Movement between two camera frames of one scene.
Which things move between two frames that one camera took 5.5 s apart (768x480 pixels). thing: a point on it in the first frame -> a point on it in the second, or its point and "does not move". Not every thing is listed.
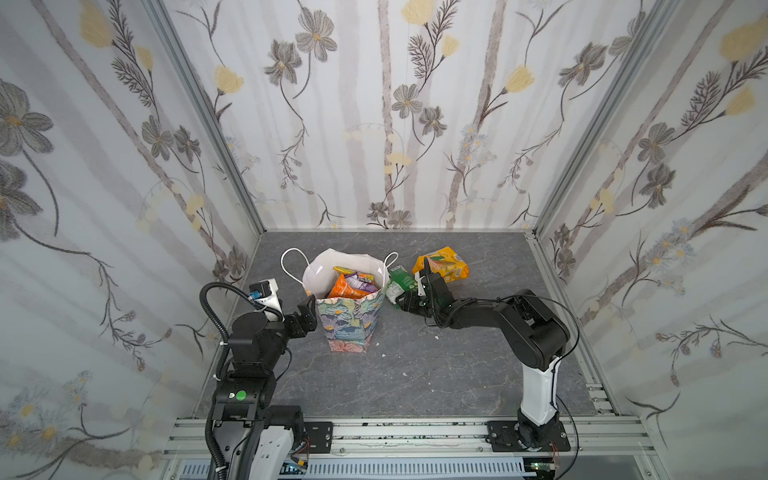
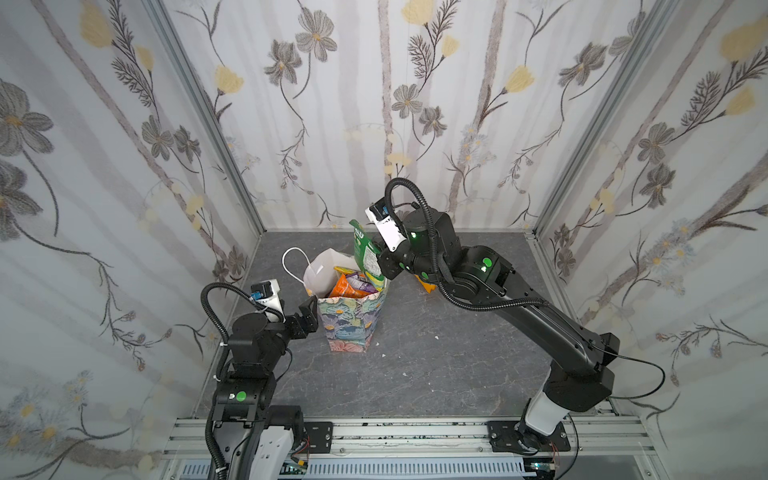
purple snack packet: [354, 281] does not move
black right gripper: [432, 297] -> [387, 262]
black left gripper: [302, 317] does not move
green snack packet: [400, 281] -> [368, 255]
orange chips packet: [341, 289] does not move
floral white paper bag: [349, 322] does not move
